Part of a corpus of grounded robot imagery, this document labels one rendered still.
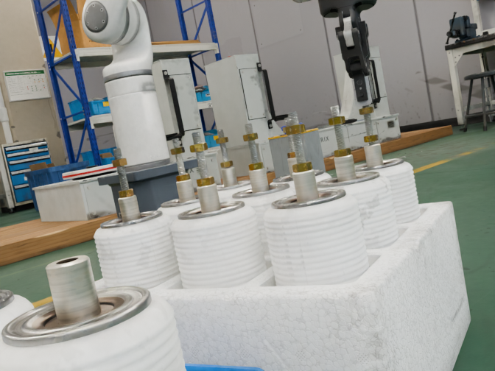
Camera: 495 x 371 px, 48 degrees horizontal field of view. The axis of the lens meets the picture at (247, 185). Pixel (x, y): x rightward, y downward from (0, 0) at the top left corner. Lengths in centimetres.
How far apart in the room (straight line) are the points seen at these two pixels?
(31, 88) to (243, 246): 657
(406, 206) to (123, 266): 37
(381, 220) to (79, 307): 41
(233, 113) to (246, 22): 466
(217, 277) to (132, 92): 55
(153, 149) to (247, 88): 234
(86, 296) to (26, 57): 691
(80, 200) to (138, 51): 163
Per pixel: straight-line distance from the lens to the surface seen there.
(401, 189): 74
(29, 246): 245
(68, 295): 30
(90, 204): 264
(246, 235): 59
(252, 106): 336
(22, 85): 706
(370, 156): 77
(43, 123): 708
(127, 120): 105
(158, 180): 103
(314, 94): 719
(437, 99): 626
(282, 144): 98
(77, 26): 594
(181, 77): 307
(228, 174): 87
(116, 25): 106
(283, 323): 52
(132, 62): 106
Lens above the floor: 33
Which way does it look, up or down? 5 degrees down
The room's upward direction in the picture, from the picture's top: 11 degrees counter-clockwise
